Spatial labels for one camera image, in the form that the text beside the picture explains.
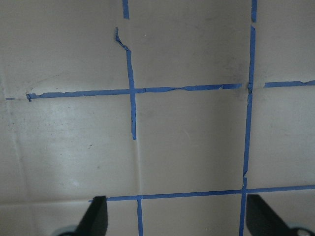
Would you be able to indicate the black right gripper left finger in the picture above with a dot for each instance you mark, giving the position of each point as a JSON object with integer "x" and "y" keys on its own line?
{"x": 95, "y": 220}

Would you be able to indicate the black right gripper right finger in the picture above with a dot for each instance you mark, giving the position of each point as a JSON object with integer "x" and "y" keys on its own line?
{"x": 261, "y": 220}

